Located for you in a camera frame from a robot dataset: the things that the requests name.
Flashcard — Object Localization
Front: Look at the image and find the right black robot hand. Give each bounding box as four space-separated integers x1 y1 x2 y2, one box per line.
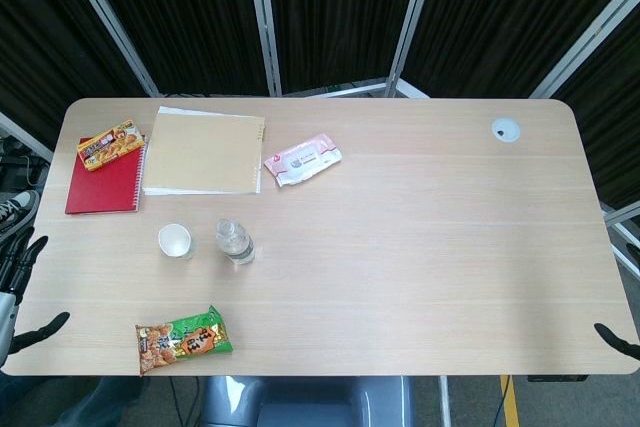
593 241 640 356

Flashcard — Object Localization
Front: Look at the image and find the left black grey robot hand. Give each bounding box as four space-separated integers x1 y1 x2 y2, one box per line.
0 234 71 364

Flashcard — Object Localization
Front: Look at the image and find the clear plastic water bottle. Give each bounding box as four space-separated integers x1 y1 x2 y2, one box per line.
214 218 256 266

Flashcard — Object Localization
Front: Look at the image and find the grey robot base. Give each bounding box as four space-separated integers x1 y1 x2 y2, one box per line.
197 375 416 427

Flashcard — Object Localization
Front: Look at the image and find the small white paper cup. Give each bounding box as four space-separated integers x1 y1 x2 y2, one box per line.
157 223 194 259

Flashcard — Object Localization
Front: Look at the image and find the black white sneaker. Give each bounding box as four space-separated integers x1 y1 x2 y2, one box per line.
0 190 41 243

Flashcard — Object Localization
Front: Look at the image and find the black desk control box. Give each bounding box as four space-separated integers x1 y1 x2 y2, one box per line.
527 374 589 383

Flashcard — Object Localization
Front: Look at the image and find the red spiral notebook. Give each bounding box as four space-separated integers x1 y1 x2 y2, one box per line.
64 134 150 216

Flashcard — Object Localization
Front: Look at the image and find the yellow curry box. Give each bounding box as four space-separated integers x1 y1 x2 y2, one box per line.
77 118 143 172

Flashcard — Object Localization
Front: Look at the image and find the white table leg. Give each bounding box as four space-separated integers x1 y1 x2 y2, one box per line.
437 375 454 427

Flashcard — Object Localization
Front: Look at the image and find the green orange snack bag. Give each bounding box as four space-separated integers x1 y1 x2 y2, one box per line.
134 304 235 377

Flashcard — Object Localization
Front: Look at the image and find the tan kraft cover sketchbook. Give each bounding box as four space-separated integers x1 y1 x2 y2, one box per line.
142 105 268 197

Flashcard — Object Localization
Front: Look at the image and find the black curtain screen panel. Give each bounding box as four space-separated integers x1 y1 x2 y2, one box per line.
0 0 161 163
529 0 640 228
74 0 281 97
262 0 436 97
394 0 640 98

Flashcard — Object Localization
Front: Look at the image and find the pink wet wipes pack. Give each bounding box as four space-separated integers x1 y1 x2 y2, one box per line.
263 132 344 189

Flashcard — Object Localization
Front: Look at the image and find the white round cable grommet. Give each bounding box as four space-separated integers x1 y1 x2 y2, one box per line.
490 117 522 143

